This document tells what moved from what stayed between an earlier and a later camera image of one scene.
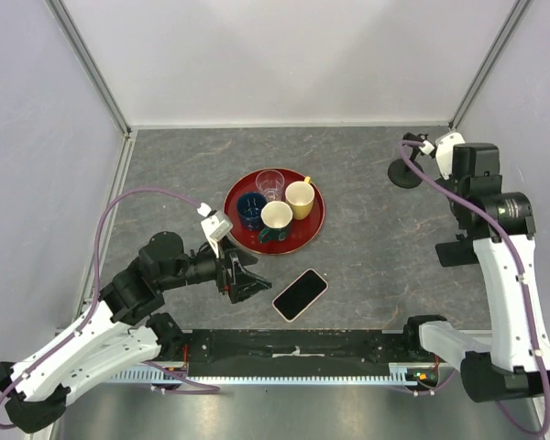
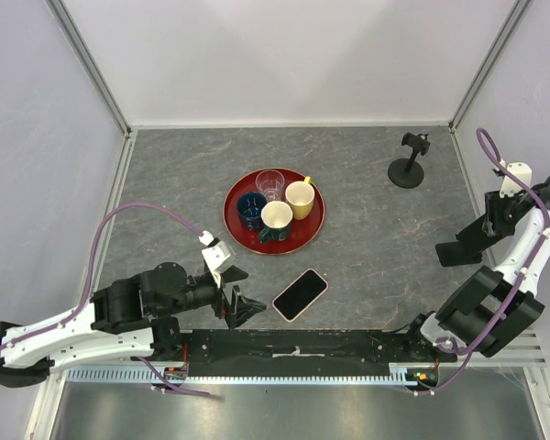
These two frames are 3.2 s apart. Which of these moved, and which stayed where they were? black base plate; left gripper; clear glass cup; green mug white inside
Moved: left gripper
Stayed: clear glass cup; green mug white inside; black base plate
